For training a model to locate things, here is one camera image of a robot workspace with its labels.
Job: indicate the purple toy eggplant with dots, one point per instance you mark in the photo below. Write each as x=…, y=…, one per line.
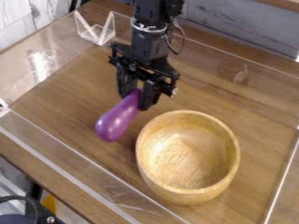
x=113, y=124

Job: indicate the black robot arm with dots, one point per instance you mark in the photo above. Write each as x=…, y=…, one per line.
x=151, y=11

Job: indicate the black clamp with screw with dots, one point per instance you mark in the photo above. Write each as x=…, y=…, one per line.
x=38, y=213

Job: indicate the clear acrylic corner bracket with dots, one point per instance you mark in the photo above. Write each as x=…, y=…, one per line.
x=98, y=34

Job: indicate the clear acrylic tray walls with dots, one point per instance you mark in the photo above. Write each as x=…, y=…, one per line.
x=249, y=90

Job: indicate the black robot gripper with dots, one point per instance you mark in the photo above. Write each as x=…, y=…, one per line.
x=142, y=61

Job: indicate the brown wooden bowl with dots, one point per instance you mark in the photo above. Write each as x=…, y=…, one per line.
x=187, y=156

